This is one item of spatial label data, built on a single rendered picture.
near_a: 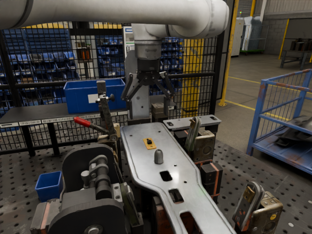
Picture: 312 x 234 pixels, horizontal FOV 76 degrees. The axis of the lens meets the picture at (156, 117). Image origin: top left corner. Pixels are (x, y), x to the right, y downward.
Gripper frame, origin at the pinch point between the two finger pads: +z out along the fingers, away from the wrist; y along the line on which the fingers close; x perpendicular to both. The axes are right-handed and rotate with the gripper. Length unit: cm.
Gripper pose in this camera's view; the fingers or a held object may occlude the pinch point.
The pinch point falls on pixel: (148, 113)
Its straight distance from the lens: 76.3
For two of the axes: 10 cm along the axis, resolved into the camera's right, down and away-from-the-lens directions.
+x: -2.8, -3.8, 8.8
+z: 0.0, 9.2, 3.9
